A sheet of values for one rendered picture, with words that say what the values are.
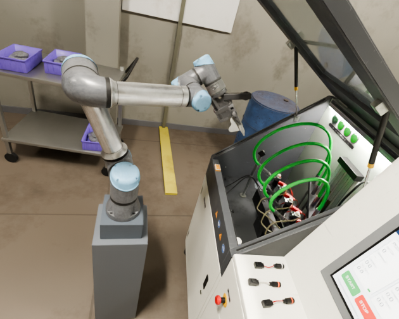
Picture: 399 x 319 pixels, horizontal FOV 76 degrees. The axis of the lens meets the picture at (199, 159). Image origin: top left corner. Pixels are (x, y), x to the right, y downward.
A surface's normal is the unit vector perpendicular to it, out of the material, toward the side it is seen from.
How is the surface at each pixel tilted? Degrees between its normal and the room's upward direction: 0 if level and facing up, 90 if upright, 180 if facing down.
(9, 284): 0
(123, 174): 7
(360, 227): 76
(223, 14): 90
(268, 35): 90
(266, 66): 90
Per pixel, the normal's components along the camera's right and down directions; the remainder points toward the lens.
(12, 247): 0.22, -0.78
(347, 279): -0.89, -0.31
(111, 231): 0.17, 0.62
